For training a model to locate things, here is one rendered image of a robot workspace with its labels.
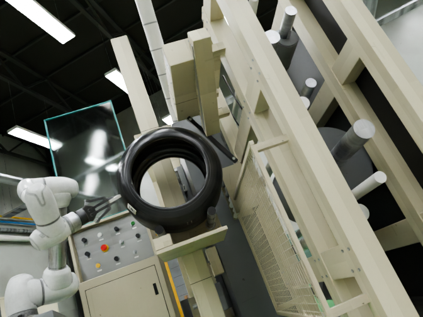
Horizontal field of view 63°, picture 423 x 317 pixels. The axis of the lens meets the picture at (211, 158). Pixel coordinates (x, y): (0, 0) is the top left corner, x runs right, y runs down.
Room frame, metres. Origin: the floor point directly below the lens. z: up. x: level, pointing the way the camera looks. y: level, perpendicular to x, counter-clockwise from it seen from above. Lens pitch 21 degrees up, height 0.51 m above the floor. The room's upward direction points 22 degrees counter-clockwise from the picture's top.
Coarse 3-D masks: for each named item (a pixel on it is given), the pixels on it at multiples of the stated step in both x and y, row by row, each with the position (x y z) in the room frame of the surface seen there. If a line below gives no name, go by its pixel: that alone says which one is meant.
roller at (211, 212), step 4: (208, 208) 1.73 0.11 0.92; (212, 208) 1.73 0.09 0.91; (208, 212) 1.73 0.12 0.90; (212, 212) 1.73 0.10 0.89; (208, 216) 1.79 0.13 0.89; (212, 216) 1.77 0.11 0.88; (208, 220) 1.87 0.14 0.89; (212, 220) 1.86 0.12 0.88; (208, 224) 1.97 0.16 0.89; (212, 224) 1.97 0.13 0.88
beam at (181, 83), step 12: (168, 48) 1.49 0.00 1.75; (180, 48) 1.50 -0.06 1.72; (168, 60) 1.49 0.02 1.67; (180, 60) 1.50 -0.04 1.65; (192, 60) 1.52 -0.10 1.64; (168, 72) 1.63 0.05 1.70; (180, 72) 1.57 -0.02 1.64; (192, 72) 1.61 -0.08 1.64; (168, 84) 1.83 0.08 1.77; (180, 84) 1.68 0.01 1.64; (192, 84) 1.73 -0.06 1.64; (180, 96) 1.80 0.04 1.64; (192, 96) 1.85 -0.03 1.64; (180, 108) 1.93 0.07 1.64; (192, 108) 1.99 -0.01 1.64; (180, 120) 2.08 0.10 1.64
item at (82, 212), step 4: (84, 208) 1.52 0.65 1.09; (88, 208) 1.54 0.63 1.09; (76, 212) 1.49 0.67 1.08; (80, 212) 1.50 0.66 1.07; (84, 212) 1.50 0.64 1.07; (88, 212) 1.54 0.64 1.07; (92, 212) 1.55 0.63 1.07; (80, 216) 1.49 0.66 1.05; (84, 216) 1.50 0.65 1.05; (88, 216) 1.54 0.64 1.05; (92, 216) 1.55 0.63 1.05; (84, 220) 1.51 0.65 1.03; (88, 220) 1.53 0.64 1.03; (92, 220) 1.56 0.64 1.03; (84, 224) 1.53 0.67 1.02
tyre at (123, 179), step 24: (144, 144) 1.68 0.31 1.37; (168, 144) 1.94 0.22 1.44; (192, 144) 1.74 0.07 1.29; (120, 168) 1.67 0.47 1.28; (144, 168) 1.95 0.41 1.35; (216, 168) 1.75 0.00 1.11; (120, 192) 1.69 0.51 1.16; (216, 192) 1.76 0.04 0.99; (144, 216) 1.69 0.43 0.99; (168, 216) 1.69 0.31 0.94; (192, 216) 1.73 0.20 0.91
